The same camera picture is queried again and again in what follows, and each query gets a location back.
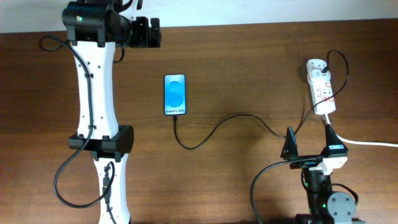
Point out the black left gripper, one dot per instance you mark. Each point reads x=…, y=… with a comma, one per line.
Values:
x=142, y=40

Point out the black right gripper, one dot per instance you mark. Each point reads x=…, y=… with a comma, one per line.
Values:
x=291, y=150

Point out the blue Samsung Galaxy smartphone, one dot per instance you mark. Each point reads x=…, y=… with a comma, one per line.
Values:
x=175, y=95

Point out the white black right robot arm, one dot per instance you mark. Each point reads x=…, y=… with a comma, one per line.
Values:
x=327, y=202

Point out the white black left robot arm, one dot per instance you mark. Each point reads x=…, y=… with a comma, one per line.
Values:
x=95, y=30

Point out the white power strip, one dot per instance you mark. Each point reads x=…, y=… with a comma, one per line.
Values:
x=322, y=98

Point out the white USB wall charger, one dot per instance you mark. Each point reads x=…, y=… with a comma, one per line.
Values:
x=316, y=71

